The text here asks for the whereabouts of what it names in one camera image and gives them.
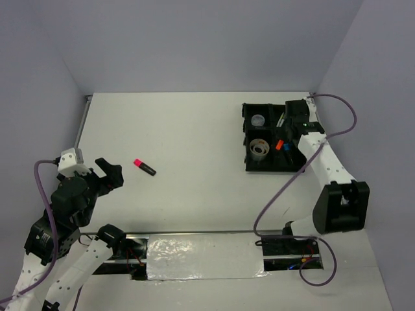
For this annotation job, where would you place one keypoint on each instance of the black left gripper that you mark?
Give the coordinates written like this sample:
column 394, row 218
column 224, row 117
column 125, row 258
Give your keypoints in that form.
column 115, row 176

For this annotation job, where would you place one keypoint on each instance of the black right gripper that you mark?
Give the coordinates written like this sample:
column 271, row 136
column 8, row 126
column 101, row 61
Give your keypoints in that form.
column 286, row 121

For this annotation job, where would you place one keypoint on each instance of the yellow thin pen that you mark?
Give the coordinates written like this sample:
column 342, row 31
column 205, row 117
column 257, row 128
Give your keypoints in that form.
column 280, row 119

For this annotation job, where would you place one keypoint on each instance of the orange highlighter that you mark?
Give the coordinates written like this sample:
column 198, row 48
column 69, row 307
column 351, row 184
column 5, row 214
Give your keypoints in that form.
column 280, row 145

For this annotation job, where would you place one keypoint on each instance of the pink highlighter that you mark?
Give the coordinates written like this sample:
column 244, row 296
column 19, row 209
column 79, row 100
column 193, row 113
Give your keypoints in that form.
column 143, row 166

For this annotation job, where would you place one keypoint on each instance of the clear round pin jar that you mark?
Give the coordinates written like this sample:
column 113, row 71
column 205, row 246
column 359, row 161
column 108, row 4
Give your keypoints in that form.
column 258, row 120

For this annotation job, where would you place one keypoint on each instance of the small clear tape roll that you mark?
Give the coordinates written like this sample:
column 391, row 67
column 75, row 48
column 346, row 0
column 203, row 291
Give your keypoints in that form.
column 259, row 147

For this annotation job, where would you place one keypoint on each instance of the green thin pen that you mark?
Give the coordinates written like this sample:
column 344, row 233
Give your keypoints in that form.
column 281, row 120

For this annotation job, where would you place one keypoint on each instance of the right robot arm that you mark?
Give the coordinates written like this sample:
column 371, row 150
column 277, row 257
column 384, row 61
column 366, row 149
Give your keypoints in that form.
column 343, row 201

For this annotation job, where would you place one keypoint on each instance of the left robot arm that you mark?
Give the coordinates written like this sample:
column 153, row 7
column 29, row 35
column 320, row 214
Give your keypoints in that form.
column 69, row 208

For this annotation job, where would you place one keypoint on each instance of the black four-compartment tray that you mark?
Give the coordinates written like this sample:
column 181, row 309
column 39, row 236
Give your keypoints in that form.
column 265, row 140

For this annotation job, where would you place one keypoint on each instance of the silver foil cover plate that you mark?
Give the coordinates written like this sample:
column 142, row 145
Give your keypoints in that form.
column 203, row 257

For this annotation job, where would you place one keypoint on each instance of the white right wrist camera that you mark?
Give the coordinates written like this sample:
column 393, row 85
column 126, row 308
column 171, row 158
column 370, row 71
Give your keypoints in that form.
column 313, row 116

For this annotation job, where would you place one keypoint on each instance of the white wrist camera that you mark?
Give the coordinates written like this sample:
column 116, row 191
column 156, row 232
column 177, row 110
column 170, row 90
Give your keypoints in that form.
column 313, row 116
column 71, row 163

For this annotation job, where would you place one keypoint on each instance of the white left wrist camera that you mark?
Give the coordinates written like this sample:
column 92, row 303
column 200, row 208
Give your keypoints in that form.
column 71, row 163

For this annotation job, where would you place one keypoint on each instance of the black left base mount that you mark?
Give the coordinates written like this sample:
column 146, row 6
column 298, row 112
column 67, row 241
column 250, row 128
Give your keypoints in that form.
column 131, row 261

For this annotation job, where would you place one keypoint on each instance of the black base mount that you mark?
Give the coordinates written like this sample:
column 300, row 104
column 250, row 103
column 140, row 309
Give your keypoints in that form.
column 131, row 261
column 283, row 254

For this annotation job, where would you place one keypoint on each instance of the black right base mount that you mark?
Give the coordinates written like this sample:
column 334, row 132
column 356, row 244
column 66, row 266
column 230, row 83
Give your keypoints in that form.
column 283, row 254

